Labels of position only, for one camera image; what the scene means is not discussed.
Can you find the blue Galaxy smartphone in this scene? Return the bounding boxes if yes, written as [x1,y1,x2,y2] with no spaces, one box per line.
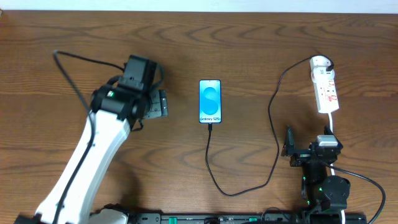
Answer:
[199,80,222,124]

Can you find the black USB charging cable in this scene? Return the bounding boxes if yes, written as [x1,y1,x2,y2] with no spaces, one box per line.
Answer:
[205,54,335,197]

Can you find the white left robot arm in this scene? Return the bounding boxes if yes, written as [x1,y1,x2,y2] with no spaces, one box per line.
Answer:
[15,84,168,224]

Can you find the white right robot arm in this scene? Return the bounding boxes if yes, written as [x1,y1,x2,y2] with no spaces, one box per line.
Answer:
[282,126,351,223]

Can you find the white USB charger adapter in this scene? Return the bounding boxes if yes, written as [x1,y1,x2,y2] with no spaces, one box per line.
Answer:
[310,55,335,82]

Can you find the white power strip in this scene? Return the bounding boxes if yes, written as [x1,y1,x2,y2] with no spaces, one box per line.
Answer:
[311,67,339,114]

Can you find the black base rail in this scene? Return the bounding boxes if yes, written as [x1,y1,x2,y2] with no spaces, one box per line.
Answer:
[130,212,368,224]

